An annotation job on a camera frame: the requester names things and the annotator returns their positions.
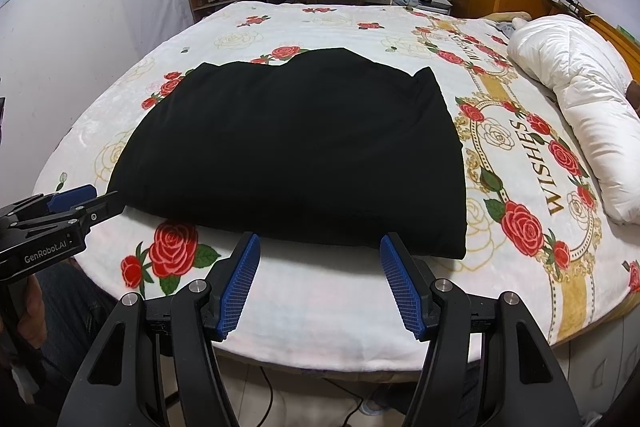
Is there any person's leg in dark trousers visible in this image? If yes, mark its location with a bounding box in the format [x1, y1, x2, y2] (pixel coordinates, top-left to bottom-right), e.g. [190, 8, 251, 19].
[32, 257, 123, 390]

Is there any floral printed blanket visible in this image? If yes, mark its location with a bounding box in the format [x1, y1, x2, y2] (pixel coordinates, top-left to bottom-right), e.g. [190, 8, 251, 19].
[32, 0, 640, 373]

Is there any white duvet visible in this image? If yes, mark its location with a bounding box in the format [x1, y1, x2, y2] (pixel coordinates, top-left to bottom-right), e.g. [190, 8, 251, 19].
[506, 14, 640, 225]

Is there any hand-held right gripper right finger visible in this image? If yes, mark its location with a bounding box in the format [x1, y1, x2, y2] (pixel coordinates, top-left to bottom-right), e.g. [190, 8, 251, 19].
[379, 232, 583, 427]

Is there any person's left hand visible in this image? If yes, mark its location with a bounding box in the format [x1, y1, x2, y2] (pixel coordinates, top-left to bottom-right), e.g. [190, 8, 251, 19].
[17, 278, 48, 348]

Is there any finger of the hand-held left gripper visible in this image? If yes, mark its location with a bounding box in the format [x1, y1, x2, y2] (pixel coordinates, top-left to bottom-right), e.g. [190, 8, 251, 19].
[0, 184, 99, 222]
[10, 190, 125, 238]

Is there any black garment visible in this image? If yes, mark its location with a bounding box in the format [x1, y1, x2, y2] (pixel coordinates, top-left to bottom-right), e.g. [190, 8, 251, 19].
[106, 48, 468, 260]

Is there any light shoe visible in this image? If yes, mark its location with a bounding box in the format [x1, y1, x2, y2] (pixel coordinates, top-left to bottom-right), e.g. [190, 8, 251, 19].
[359, 394, 397, 419]

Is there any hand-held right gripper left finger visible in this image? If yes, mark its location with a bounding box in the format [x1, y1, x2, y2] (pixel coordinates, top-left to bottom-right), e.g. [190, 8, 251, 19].
[57, 232, 262, 427]

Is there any wooden headboard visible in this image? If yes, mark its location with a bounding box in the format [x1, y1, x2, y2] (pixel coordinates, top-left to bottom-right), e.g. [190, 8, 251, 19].
[542, 0, 640, 64]

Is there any grey bed base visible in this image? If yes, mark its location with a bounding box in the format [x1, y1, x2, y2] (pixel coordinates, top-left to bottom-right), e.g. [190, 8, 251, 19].
[562, 304, 640, 427]

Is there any black floor cable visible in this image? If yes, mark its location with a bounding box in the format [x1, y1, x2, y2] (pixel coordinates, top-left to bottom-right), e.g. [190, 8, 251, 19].
[257, 366, 282, 427]

